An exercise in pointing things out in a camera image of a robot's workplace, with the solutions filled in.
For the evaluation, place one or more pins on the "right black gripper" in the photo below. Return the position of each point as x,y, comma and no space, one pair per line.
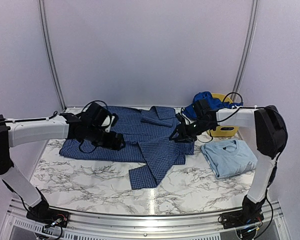
183,133

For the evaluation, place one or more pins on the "aluminium front frame rail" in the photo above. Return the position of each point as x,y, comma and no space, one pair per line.
100,226

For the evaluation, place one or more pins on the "light blue t-shirt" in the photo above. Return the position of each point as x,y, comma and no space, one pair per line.
229,158

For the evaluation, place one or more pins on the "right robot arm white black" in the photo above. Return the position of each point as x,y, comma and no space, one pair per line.
271,140

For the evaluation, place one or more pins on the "royal blue garment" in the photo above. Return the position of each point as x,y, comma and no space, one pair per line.
207,101

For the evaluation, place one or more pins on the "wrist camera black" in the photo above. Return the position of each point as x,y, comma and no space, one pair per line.
201,108
95,115

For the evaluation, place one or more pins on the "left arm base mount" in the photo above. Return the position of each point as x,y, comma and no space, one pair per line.
44,214

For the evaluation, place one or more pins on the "blue patterned button shirt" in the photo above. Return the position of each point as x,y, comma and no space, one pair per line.
146,133

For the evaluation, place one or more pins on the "left corner aluminium post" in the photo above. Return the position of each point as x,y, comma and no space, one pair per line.
49,53

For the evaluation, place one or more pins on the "right corner aluminium post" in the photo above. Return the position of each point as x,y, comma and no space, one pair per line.
251,29

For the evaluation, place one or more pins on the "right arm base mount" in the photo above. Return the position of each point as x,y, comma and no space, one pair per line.
239,218

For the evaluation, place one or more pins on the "yellow plastic laundry basket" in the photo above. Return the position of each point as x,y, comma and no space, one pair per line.
223,131

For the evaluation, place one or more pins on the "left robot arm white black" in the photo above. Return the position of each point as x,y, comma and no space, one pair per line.
15,132

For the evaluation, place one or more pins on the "corner aluminium post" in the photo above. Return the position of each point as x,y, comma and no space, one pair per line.
49,53
251,29

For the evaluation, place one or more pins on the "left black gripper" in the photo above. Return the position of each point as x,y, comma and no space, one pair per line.
109,143

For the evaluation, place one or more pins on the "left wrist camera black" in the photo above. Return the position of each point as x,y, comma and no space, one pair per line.
95,115

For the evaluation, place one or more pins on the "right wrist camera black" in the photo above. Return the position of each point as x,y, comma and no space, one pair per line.
201,108

